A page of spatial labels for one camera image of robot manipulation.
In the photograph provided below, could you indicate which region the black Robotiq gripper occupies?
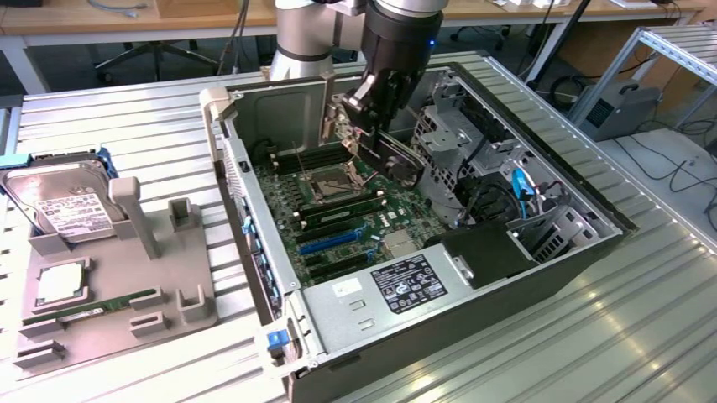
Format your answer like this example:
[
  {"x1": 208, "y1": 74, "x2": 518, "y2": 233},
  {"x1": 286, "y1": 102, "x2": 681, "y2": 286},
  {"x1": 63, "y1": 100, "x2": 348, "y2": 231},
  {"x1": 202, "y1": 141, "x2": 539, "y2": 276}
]
[{"x1": 340, "y1": 7, "x2": 445, "y2": 136}]

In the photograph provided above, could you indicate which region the black Nvidia graphics card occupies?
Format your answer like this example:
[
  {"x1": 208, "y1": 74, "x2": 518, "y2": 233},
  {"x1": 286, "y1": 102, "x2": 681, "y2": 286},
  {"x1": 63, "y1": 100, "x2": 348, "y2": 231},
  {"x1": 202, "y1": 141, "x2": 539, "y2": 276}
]
[{"x1": 316, "y1": 71, "x2": 429, "y2": 193}]

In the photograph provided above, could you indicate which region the small black chair base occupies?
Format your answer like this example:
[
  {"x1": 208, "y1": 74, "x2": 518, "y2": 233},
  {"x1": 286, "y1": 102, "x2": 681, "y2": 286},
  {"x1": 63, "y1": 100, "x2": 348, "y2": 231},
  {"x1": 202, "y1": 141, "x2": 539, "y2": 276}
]
[{"x1": 447, "y1": 24, "x2": 511, "y2": 43}]

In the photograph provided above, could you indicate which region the long wooden desk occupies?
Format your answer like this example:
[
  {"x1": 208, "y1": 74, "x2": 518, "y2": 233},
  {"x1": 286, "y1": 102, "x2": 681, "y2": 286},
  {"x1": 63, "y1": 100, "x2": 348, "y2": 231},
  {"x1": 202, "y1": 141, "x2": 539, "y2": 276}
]
[{"x1": 442, "y1": 0, "x2": 706, "y2": 81}]

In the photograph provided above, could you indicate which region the silver drive cage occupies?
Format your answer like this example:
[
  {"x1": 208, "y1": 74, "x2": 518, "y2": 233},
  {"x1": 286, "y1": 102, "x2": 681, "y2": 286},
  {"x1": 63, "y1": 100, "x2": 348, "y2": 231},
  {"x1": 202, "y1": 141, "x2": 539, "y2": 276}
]
[{"x1": 407, "y1": 69, "x2": 561, "y2": 222}]

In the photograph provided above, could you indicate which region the metal socket cover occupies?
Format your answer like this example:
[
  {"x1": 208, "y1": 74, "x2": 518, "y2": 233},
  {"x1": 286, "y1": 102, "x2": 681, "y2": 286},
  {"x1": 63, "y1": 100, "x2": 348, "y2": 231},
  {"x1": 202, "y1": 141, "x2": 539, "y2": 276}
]
[{"x1": 340, "y1": 153, "x2": 372, "y2": 186}]

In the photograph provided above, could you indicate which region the thin locking lever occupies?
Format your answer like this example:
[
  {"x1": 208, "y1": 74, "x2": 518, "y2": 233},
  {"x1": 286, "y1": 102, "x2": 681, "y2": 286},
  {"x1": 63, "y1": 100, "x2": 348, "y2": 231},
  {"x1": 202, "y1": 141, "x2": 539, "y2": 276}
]
[{"x1": 290, "y1": 140, "x2": 310, "y2": 180}]

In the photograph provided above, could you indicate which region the CPU socket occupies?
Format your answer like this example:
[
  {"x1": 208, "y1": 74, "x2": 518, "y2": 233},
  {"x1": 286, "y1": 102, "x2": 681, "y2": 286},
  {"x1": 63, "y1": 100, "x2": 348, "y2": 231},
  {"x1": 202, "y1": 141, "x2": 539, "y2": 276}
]
[{"x1": 304, "y1": 165, "x2": 371, "y2": 205}]

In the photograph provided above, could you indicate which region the green motherboard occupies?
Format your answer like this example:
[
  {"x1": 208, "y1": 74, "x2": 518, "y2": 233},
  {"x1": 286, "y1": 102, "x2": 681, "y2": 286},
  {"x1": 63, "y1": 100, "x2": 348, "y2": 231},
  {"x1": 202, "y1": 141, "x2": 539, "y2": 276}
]
[{"x1": 254, "y1": 142, "x2": 443, "y2": 286}]

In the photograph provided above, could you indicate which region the brown cardboard box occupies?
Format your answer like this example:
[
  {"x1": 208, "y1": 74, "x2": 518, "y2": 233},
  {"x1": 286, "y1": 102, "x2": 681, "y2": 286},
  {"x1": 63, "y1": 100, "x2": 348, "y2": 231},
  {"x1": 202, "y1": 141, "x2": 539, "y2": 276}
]
[{"x1": 154, "y1": 0, "x2": 242, "y2": 20}]

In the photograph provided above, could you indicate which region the dark RAM stick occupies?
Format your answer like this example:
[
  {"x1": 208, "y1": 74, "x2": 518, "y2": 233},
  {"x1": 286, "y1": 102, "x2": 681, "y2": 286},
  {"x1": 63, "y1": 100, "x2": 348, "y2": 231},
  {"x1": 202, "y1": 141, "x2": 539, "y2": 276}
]
[{"x1": 302, "y1": 199, "x2": 387, "y2": 230}]

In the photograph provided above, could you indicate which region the black office chair base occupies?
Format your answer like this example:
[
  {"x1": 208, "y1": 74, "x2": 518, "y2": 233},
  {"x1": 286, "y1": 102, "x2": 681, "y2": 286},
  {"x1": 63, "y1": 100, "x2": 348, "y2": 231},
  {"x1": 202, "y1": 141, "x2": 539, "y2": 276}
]
[{"x1": 92, "y1": 39, "x2": 219, "y2": 83}]

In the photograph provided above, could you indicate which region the silver chipset heatsink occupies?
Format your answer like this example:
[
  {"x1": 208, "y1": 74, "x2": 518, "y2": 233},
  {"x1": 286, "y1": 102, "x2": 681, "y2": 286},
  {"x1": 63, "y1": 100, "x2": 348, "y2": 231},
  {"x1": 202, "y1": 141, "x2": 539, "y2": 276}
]
[{"x1": 383, "y1": 233, "x2": 415, "y2": 257}]

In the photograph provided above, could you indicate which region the blue expansion slot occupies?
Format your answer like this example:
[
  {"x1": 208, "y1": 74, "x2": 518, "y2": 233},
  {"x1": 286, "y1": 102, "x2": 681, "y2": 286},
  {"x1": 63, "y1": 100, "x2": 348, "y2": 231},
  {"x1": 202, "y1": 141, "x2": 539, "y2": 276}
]
[{"x1": 299, "y1": 233, "x2": 366, "y2": 256}]

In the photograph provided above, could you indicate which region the black plastic shroud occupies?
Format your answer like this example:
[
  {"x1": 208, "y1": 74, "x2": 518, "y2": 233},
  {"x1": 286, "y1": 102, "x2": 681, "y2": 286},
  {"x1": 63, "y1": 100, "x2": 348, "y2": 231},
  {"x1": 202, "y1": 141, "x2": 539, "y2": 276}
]
[{"x1": 425, "y1": 220, "x2": 542, "y2": 290}]

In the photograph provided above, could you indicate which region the silver disk bay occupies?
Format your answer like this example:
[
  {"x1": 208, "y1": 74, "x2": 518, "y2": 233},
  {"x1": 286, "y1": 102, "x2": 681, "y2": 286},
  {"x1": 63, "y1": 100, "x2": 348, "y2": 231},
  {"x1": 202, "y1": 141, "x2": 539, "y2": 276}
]
[{"x1": 506, "y1": 205, "x2": 605, "y2": 264}]

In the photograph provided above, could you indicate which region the hard drive with blue caddy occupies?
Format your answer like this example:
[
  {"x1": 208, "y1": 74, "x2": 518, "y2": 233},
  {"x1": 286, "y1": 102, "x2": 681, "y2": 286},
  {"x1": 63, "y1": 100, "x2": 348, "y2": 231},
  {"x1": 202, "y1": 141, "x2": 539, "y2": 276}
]
[{"x1": 0, "y1": 144, "x2": 120, "y2": 198}]

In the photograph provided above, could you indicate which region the wooden desk with cardboard box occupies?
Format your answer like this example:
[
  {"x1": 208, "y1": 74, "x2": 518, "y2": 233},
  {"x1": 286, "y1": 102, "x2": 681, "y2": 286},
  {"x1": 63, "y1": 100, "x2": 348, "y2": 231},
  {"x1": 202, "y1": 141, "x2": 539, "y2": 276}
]
[{"x1": 0, "y1": 0, "x2": 282, "y2": 94}]

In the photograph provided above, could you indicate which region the grey power supply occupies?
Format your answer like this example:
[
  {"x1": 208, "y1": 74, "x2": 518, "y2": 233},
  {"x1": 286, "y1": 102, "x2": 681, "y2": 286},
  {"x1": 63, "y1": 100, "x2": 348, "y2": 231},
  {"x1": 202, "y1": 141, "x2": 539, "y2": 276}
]
[{"x1": 299, "y1": 243, "x2": 477, "y2": 358}]

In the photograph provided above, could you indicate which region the open black PC case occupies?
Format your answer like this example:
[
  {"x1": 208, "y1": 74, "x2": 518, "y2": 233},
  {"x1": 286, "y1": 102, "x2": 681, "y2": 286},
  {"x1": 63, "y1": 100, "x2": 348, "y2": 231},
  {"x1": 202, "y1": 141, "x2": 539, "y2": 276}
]
[{"x1": 199, "y1": 60, "x2": 640, "y2": 403}]

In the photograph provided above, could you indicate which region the silver hard disk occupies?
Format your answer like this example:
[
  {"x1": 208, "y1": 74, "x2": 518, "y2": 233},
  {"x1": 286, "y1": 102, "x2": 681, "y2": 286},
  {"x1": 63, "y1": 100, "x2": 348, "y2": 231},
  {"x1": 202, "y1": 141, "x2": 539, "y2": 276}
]
[{"x1": 0, "y1": 161, "x2": 128, "y2": 244}]

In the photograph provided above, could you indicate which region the blue case latch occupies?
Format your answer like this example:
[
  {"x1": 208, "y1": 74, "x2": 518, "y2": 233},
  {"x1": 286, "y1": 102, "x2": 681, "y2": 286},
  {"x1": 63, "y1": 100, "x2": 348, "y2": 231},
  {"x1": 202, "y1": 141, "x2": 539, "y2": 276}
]
[{"x1": 266, "y1": 329, "x2": 290, "y2": 358}]

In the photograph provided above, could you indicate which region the grey plastic parts rack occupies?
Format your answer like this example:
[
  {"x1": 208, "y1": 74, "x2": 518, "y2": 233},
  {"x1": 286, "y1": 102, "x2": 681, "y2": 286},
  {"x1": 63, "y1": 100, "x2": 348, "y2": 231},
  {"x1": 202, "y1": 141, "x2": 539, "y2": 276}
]
[{"x1": 11, "y1": 175, "x2": 219, "y2": 381}]

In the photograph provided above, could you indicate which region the silver CPU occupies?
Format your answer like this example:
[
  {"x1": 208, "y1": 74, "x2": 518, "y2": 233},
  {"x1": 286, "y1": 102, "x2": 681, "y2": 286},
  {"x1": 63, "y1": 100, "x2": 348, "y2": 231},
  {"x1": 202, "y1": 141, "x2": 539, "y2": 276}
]
[{"x1": 33, "y1": 263, "x2": 91, "y2": 306}]

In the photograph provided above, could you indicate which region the green RAM stick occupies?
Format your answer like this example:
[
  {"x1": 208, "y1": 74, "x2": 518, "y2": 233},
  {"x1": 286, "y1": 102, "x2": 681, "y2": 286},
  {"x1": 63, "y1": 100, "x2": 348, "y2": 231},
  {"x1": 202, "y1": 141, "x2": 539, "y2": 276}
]
[{"x1": 21, "y1": 289, "x2": 158, "y2": 327}]

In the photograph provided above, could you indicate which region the hanging grey cable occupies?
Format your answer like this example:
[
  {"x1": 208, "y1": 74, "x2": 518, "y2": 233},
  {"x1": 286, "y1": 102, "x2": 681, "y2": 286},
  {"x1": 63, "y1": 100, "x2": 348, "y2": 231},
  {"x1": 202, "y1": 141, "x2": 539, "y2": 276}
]
[{"x1": 223, "y1": 0, "x2": 248, "y2": 76}]

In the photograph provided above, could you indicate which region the black wire bundle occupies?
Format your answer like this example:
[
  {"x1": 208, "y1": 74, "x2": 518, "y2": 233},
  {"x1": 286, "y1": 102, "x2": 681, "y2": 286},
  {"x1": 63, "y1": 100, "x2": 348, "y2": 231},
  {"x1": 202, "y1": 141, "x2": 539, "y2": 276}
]
[{"x1": 451, "y1": 163, "x2": 518, "y2": 224}]

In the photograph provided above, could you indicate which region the blue flat wire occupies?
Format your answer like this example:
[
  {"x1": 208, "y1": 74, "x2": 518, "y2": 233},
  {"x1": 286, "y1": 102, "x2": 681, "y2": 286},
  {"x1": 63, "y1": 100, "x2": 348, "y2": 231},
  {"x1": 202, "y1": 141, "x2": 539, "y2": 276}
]
[{"x1": 510, "y1": 167, "x2": 533, "y2": 219}]

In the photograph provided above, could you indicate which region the grey box with handle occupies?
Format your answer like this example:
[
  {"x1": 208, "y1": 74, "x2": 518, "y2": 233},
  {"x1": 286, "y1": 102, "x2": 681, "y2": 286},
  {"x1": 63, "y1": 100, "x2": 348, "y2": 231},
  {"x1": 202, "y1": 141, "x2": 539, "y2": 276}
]
[{"x1": 575, "y1": 81, "x2": 662, "y2": 142}]

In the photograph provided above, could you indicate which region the aluminium slat frame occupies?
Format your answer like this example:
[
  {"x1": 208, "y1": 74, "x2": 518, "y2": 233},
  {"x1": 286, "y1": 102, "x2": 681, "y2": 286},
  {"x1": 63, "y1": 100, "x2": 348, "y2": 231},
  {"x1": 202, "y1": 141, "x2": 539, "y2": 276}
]
[{"x1": 570, "y1": 24, "x2": 717, "y2": 131}]

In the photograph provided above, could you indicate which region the light blue cable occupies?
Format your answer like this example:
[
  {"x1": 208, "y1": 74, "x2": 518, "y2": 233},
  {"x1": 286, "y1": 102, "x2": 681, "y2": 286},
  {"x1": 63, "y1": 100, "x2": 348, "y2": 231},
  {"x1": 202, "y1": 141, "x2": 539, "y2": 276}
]
[{"x1": 87, "y1": 0, "x2": 150, "y2": 18}]

